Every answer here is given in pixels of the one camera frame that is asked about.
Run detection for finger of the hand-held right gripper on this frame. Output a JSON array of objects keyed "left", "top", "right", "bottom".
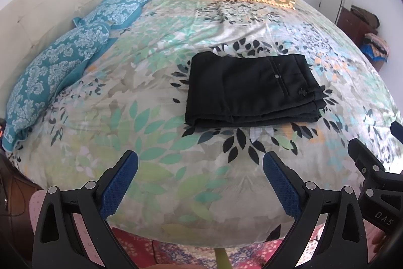
[
  {"left": 348, "top": 138, "right": 403, "bottom": 194},
  {"left": 390, "top": 121, "right": 403, "bottom": 140}
]

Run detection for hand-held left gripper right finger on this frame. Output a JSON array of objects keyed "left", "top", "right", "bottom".
[{"left": 263, "top": 152, "right": 369, "bottom": 269}]

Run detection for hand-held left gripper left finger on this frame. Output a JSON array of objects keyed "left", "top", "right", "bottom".
[{"left": 31, "top": 150, "right": 139, "bottom": 269}]

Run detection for black pants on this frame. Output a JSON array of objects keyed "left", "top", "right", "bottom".
[{"left": 184, "top": 52, "right": 327, "bottom": 128}]

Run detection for person's right hand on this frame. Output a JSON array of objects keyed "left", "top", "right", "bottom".
[{"left": 372, "top": 229, "right": 390, "bottom": 254}]

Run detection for pile of colourful clothes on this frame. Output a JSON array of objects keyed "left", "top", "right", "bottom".
[{"left": 360, "top": 33, "right": 390, "bottom": 63}]

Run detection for leaf-print bed sheet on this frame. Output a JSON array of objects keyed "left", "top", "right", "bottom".
[{"left": 5, "top": 0, "right": 403, "bottom": 249}]

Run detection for red patterned rug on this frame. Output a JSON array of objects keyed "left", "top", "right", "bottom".
[{"left": 110, "top": 223, "right": 328, "bottom": 269}]

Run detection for dark bedside table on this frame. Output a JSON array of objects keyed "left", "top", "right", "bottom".
[{"left": 0, "top": 118, "right": 43, "bottom": 227}]

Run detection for brown wooden cabinet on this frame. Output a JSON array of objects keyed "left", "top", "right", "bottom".
[{"left": 335, "top": 6, "right": 378, "bottom": 49}]

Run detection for olive bag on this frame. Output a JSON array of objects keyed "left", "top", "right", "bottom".
[{"left": 350, "top": 5, "right": 381, "bottom": 29}]

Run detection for large teal damask pillow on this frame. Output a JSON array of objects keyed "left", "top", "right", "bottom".
[{"left": 2, "top": 22, "right": 118, "bottom": 152}]

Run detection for small teal damask pillow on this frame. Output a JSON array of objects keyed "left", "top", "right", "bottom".
[{"left": 72, "top": 0, "right": 161, "bottom": 31}]

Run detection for cream padded headboard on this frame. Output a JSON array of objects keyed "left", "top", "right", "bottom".
[{"left": 0, "top": 0, "right": 125, "bottom": 122}]

